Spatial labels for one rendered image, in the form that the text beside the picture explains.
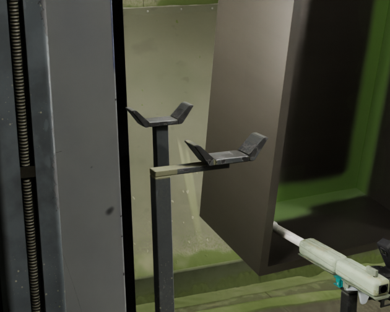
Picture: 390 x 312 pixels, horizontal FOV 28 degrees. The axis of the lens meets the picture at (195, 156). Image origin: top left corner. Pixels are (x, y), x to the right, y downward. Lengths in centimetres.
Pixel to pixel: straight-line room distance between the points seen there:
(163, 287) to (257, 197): 128
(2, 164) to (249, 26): 130
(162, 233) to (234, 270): 226
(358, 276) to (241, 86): 57
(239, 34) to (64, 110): 84
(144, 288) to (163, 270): 212
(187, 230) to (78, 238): 164
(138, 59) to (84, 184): 189
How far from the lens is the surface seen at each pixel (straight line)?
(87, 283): 139
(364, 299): 198
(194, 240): 297
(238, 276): 302
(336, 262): 196
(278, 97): 190
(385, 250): 200
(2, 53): 76
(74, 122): 130
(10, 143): 77
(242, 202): 212
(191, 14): 336
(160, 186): 74
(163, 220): 75
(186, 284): 295
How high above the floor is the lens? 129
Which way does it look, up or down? 14 degrees down
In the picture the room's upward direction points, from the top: 1 degrees counter-clockwise
